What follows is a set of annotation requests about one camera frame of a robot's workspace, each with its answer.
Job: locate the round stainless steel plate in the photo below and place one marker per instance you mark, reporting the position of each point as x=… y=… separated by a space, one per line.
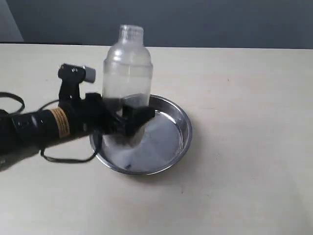
x=166 y=140

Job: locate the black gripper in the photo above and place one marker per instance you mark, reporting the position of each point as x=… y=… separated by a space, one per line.
x=93 y=113

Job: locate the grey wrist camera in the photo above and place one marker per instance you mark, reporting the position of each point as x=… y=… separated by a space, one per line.
x=90 y=74

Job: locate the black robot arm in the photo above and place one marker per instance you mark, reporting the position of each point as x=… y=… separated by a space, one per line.
x=25 y=135

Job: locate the clear plastic shaker bottle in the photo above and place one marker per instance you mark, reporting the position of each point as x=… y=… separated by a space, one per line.
x=128 y=67

